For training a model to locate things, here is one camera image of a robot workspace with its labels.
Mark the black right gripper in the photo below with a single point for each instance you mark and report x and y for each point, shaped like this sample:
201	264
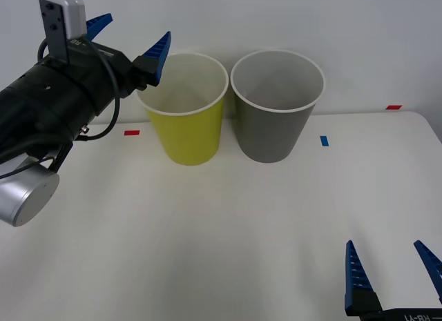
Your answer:
407	315

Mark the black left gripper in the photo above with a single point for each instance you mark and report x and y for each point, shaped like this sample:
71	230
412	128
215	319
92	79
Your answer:
103	72

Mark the silver and black left arm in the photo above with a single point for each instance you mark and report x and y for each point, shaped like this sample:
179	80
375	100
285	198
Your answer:
38	103

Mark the yellow-green waste bin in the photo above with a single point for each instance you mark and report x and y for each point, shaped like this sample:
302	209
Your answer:
188	138

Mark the grey waste bin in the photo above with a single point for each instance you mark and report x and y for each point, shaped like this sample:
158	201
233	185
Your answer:
269	134

